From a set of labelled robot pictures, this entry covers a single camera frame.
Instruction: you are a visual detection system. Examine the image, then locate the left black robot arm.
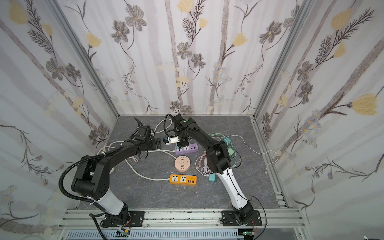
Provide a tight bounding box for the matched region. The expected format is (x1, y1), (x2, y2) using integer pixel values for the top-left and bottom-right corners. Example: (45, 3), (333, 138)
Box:
(58, 117), (162, 228)

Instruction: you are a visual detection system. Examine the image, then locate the white vented cable duct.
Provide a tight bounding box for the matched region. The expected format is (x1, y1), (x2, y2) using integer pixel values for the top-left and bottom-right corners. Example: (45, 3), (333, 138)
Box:
(65, 229), (245, 240)

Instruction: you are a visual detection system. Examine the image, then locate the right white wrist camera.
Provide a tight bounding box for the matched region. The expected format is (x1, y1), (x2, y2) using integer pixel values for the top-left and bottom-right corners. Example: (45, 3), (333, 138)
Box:
(163, 137), (180, 145)

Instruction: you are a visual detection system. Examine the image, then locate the teal cable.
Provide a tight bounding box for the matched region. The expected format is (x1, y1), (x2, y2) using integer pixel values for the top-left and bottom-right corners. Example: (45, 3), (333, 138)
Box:
(221, 136), (243, 169)

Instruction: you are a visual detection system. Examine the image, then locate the white long thin cable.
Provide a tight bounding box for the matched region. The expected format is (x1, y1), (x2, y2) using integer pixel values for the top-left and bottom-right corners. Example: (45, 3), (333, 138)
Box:
(230, 134), (280, 175)

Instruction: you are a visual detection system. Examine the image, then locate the white orange strip cord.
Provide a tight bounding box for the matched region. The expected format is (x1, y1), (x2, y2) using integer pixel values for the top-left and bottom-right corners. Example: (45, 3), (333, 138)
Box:
(98, 140), (171, 182)

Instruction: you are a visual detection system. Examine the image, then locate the purple power strip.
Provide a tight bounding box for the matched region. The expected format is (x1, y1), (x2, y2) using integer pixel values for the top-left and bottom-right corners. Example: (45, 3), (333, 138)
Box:
(175, 143), (199, 156)

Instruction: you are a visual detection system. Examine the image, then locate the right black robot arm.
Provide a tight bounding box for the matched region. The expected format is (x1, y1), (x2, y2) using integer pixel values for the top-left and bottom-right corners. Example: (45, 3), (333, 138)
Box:
(164, 114), (254, 225)

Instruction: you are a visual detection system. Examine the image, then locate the orange power strip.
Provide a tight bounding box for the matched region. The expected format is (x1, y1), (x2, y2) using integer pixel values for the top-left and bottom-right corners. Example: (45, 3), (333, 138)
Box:
(170, 174), (197, 186)

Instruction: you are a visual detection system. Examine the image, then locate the pink round power socket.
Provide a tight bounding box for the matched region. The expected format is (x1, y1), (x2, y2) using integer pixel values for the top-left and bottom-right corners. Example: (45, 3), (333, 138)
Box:
(174, 156), (191, 173)

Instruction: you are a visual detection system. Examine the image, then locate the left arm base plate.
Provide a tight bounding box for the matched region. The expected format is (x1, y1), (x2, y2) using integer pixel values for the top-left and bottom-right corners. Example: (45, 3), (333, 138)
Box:
(101, 211), (145, 228)

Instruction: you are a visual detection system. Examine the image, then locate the beige round socket cord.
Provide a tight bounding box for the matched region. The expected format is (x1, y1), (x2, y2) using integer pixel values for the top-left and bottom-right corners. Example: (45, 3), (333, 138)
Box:
(95, 140), (178, 160)

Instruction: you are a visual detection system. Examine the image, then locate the aluminium front rail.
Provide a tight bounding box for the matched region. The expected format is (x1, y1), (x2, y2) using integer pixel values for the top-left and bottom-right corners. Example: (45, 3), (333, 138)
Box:
(58, 209), (305, 231)

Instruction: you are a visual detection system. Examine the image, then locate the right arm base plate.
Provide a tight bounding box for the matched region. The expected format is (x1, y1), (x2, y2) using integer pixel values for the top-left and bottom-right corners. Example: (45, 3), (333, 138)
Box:
(220, 210), (263, 227)

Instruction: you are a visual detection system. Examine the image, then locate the pink multi-head cable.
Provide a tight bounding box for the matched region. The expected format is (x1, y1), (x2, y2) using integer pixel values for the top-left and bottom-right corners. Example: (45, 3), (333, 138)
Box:
(194, 151), (211, 176)

